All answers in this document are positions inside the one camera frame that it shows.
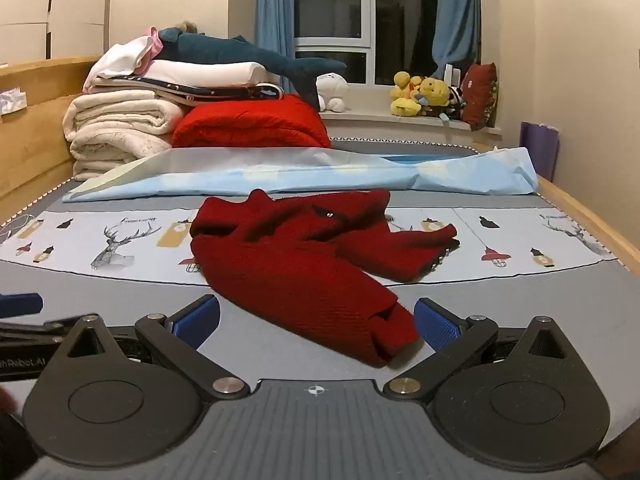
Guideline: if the light blue duvet cover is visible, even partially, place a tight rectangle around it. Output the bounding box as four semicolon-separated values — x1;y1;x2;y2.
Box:
62;146;541;204

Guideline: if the purple bag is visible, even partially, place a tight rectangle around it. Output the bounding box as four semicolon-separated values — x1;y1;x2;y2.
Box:
519;121;560;184

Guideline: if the white window sill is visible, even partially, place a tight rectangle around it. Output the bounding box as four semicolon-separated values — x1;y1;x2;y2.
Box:
319;109;502;137

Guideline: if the cream wardrobe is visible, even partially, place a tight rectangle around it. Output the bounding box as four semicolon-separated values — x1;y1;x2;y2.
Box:
0;0;114;67

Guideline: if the yellow round plush toy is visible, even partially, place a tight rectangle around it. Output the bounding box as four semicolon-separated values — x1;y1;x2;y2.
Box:
417;77;452;109

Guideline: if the teal shark plush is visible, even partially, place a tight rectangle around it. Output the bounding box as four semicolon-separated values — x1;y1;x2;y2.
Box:
158;27;348;112

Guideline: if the pink cloth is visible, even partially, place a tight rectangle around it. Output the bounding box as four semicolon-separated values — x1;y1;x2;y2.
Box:
136;27;166;74

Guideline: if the window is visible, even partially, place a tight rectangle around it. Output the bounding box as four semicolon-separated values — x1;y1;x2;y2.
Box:
294;0;482;86

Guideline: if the white folded blanket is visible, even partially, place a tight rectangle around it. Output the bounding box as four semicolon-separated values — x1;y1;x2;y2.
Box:
149;60;269;92

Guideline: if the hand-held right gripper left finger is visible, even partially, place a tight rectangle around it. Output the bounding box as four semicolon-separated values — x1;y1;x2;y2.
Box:
60;294;251;402

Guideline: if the yellow duck plush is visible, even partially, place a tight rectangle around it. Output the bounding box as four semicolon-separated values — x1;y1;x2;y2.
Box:
390;71;426;117

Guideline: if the wooden bed frame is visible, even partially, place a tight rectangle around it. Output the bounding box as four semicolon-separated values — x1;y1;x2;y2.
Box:
0;55;640;279

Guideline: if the dark red knit sweater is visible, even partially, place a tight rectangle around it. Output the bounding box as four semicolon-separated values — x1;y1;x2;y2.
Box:
189;189;461;367

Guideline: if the tissue packet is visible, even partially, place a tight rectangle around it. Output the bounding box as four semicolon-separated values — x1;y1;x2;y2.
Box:
0;87;29;117

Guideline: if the black white striped plush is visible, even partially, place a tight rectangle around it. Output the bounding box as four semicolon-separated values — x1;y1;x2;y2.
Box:
444;87;469;122

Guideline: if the red folded blanket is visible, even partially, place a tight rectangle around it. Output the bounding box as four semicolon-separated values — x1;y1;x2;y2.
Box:
171;94;332;150

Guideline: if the cream folded quilt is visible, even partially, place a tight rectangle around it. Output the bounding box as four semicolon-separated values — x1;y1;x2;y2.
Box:
69;127;173;182
62;92;191;141

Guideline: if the white folded cloth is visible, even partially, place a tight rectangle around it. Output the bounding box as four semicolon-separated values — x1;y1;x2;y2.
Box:
82;42;157;95

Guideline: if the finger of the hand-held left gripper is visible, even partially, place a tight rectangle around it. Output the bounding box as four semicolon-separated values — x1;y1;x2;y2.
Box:
0;317;83;345
0;292;44;317

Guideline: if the dark red cushion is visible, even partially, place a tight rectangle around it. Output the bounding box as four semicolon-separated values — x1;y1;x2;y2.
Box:
461;62;500;132

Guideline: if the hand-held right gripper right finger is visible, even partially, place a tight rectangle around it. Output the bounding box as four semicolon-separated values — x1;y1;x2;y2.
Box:
384;297;576;403

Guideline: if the white plush toy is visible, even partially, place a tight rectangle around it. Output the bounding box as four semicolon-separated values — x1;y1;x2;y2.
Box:
316;72;351;113

